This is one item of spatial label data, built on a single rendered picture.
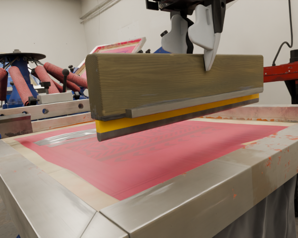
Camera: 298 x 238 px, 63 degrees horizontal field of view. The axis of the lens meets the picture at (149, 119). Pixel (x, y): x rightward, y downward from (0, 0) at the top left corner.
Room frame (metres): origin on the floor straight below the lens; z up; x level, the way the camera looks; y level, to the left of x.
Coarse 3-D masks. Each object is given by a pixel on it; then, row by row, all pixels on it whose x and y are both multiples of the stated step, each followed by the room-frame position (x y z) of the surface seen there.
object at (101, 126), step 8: (248, 96) 0.48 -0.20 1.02; (256, 96) 0.51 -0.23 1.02; (208, 104) 0.40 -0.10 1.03; (216, 104) 0.41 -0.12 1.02; (224, 104) 0.43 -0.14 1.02; (168, 112) 0.34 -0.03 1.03; (176, 112) 0.35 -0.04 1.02; (184, 112) 0.36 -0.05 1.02; (96, 120) 0.28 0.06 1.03; (112, 120) 0.28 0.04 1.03; (120, 120) 0.29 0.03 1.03; (128, 120) 0.30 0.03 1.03; (136, 120) 0.30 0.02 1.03; (144, 120) 0.31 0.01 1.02; (152, 120) 0.32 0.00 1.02; (96, 128) 0.28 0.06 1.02; (104, 128) 0.27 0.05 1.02; (112, 128) 0.28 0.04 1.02
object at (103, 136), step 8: (232, 104) 0.45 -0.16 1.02; (240, 104) 0.46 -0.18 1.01; (248, 104) 0.49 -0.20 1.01; (192, 112) 0.37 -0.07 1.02; (200, 112) 0.39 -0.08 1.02; (208, 112) 0.40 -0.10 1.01; (216, 112) 0.42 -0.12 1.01; (160, 120) 0.33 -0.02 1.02; (168, 120) 0.34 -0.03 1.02; (176, 120) 0.35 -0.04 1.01; (184, 120) 0.37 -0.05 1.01; (120, 128) 0.29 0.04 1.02; (128, 128) 0.30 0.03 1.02; (136, 128) 0.30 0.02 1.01; (144, 128) 0.31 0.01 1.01; (152, 128) 0.32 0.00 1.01; (104, 136) 0.27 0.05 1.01; (112, 136) 0.28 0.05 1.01; (120, 136) 0.29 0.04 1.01
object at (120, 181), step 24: (24, 144) 0.59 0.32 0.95; (48, 144) 0.56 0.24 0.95; (72, 144) 0.53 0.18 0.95; (72, 168) 0.36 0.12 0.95; (96, 168) 0.35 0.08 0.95; (120, 168) 0.33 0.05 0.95; (144, 168) 0.32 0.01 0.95; (168, 168) 0.31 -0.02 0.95; (192, 168) 0.30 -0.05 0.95; (120, 192) 0.25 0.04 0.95
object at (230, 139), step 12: (192, 120) 0.69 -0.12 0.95; (216, 132) 0.50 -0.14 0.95; (228, 132) 0.49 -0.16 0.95; (240, 132) 0.48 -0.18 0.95; (252, 132) 0.47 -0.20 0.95; (264, 132) 0.46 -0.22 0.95; (192, 144) 0.42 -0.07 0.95; (204, 144) 0.41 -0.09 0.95; (216, 144) 0.40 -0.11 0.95; (228, 144) 0.40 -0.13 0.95; (240, 144) 0.39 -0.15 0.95
